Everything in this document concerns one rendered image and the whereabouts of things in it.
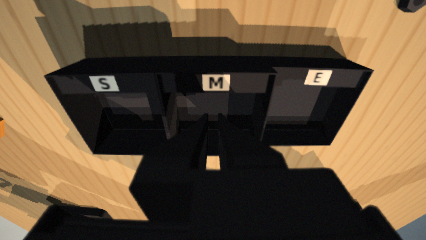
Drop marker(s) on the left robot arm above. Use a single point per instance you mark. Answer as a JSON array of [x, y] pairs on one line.
[[86, 212]]

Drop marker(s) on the black rack of three bins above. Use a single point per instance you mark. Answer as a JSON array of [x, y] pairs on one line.
[[114, 102]]

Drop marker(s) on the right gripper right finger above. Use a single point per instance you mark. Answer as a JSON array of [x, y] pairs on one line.
[[243, 150]]

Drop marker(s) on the orange sticky note pad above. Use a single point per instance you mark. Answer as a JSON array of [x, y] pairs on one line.
[[2, 131]]

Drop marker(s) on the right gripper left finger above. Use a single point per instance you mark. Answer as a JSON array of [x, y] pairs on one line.
[[181, 150]]

